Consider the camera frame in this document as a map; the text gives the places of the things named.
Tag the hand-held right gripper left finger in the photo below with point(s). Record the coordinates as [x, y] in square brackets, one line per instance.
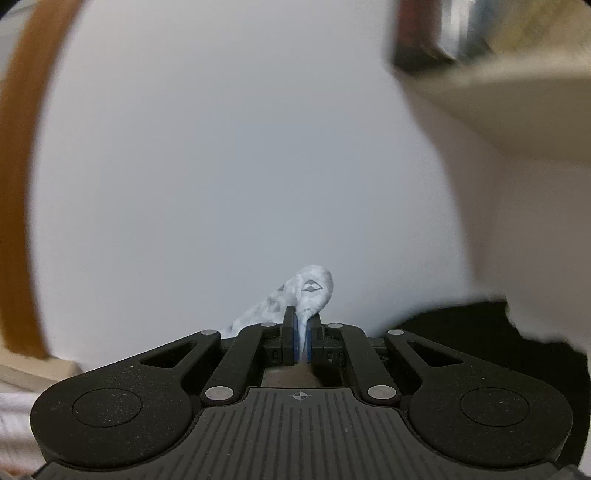
[291, 337]

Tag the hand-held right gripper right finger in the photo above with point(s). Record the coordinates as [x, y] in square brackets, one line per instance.
[314, 339]

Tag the beige window sill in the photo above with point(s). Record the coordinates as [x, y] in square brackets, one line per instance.
[41, 371]

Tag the white patterned pajama pants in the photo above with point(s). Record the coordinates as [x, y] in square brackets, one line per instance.
[311, 286]

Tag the dark blurred object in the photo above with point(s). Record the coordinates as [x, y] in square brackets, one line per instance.
[415, 32]

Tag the stack of black clothes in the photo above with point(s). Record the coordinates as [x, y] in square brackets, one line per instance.
[461, 350]

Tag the beige wall shelf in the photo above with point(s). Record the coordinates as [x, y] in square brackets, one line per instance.
[508, 101]

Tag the wooden window frame post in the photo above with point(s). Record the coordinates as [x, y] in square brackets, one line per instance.
[18, 207]

